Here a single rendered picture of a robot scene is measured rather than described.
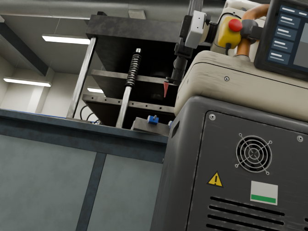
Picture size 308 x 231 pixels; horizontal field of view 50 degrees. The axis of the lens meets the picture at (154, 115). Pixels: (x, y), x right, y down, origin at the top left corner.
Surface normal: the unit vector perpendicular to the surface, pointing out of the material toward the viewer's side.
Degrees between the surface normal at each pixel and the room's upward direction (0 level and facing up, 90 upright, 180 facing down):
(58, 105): 90
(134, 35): 90
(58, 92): 90
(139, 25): 90
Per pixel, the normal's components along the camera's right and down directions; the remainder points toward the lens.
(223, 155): 0.14, -0.30
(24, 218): -0.13, -0.35
